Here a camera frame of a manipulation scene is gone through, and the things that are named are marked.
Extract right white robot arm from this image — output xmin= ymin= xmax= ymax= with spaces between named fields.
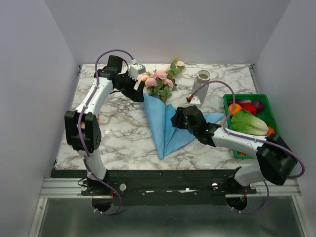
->
xmin=171 ymin=106 xmax=298 ymax=194

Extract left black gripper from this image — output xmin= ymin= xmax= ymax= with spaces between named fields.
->
xmin=115 ymin=71 xmax=145 ymax=102

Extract green lettuce toy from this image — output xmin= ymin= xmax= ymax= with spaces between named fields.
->
xmin=231 ymin=109 xmax=269 ymax=136

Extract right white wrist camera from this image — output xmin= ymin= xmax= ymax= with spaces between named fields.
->
xmin=187 ymin=95 xmax=200 ymax=106

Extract green plastic basket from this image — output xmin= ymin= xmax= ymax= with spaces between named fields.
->
xmin=223 ymin=94 xmax=279 ymax=159

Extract white ceramic vase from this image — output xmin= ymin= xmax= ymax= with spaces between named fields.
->
xmin=191 ymin=70 xmax=211 ymax=106

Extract orange pumpkin toy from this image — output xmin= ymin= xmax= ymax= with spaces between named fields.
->
xmin=266 ymin=126 xmax=276 ymax=137

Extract orange pepper toy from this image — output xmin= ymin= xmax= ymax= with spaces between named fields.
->
xmin=228 ymin=103 xmax=242 ymax=117

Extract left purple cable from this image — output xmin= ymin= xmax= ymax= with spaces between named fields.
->
xmin=76 ymin=49 xmax=136 ymax=215

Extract purple onion toy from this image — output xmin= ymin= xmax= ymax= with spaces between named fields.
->
xmin=251 ymin=100 xmax=265 ymax=113

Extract red pepper toy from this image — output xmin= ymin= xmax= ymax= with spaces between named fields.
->
xmin=240 ymin=103 xmax=257 ymax=116

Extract aluminium rail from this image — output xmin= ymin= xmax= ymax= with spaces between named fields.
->
xmin=27 ymin=177 xmax=84 ymax=237

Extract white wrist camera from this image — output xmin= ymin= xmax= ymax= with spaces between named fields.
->
xmin=187 ymin=95 xmax=200 ymax=106
xmin=128 ymin=64 xmax=146 ymax=80

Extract pink flower bouquet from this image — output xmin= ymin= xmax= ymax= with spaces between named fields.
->
xmin=138 ymin=70 xmax=177 ymax=104

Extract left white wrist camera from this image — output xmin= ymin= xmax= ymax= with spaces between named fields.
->
xmin=128 ymin=64 xmax=146 ymax=80

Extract blue wrapping paper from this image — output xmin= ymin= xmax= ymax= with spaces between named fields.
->
xmin=142 ymin=92 xmax=225 ymax=160

